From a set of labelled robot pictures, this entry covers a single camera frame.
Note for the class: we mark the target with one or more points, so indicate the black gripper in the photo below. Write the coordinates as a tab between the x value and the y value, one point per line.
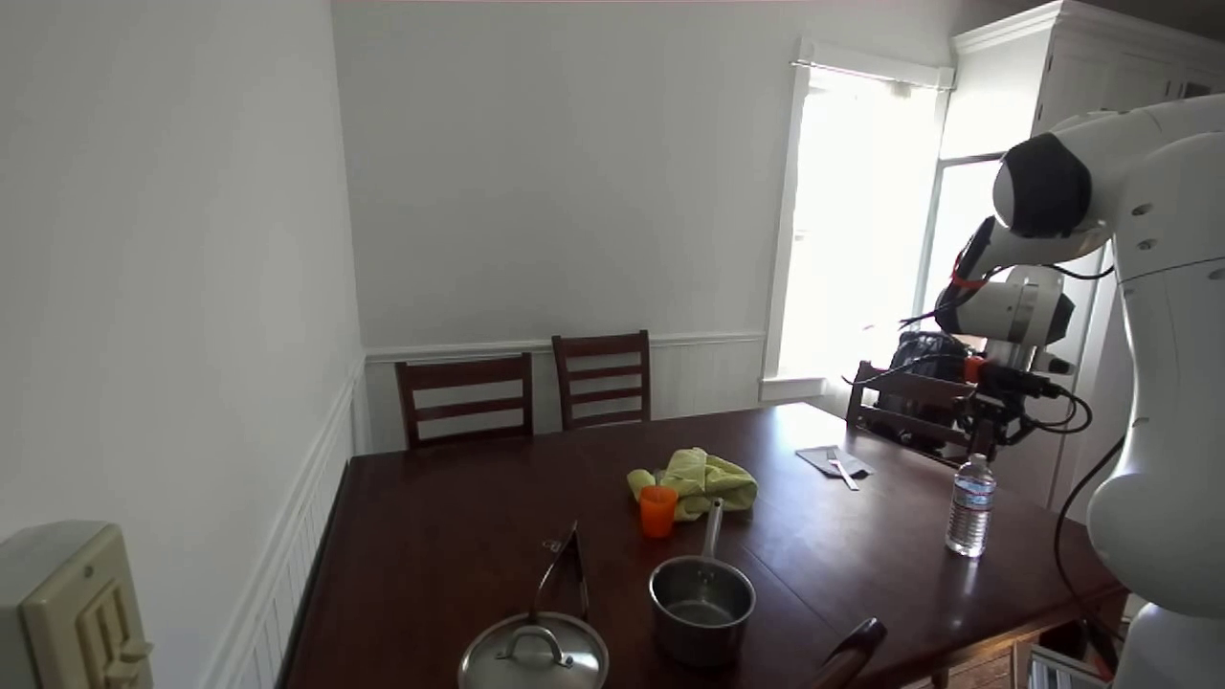
996	391

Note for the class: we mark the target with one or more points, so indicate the clear plastic water bottle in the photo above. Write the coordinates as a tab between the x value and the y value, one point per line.
969	511

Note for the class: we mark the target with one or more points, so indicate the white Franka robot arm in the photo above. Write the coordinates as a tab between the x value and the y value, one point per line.
1171	386

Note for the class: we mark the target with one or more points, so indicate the white paper napkin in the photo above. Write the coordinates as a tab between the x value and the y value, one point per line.
829	458

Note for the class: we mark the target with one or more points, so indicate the yellow-green cloth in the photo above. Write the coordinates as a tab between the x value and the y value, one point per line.
708	479

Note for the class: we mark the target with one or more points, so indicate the orange plastic cup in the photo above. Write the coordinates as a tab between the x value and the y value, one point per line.
659	515

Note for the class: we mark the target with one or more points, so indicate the white tall cabinet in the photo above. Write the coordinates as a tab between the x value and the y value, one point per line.
1084	65

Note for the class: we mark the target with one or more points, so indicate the black kitchen tongs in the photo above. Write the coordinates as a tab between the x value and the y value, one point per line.
560	567

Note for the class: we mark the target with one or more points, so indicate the bright window white frame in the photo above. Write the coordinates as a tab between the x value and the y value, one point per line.
855	230

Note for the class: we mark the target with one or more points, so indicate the beige wall light switch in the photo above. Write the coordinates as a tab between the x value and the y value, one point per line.
76	614

